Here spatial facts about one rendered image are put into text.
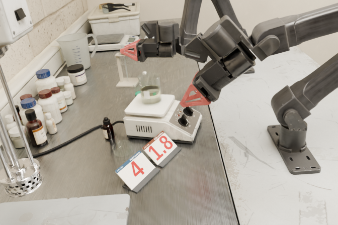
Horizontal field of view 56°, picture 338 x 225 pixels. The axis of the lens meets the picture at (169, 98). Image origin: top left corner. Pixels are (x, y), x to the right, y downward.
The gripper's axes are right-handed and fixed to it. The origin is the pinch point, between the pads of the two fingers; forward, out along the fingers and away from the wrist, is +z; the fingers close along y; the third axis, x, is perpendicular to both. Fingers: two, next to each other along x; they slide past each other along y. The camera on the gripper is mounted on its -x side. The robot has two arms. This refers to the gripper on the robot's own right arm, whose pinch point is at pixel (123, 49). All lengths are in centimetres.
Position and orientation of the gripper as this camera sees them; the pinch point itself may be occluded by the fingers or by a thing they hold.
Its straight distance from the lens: 123.8
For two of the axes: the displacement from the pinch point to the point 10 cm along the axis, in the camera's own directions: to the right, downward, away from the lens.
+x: 0.7, 8.9, 4.4
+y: -2.1, 4.5, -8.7
